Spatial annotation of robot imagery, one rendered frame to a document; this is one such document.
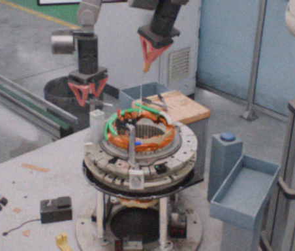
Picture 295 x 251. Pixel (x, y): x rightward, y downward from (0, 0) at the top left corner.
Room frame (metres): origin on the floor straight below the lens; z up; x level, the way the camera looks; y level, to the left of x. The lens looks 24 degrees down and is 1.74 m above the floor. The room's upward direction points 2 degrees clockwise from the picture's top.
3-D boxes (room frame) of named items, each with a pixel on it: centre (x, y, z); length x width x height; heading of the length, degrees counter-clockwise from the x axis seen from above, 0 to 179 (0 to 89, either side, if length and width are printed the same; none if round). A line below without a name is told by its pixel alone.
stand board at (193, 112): (1.40, -0.06, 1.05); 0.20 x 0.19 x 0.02; 35
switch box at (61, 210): (1.16, 0.30, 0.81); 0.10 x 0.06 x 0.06; 103
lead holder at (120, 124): (0.99, 0.07, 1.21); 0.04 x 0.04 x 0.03; 41
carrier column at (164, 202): (1.00, -0.04, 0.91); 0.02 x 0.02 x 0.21
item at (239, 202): (0.97, -0.25, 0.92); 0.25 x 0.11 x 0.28; 153
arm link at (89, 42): (1.21, 0.19, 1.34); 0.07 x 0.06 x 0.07; 99
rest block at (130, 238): (1.00, 0.05, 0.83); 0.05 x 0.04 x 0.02; 95
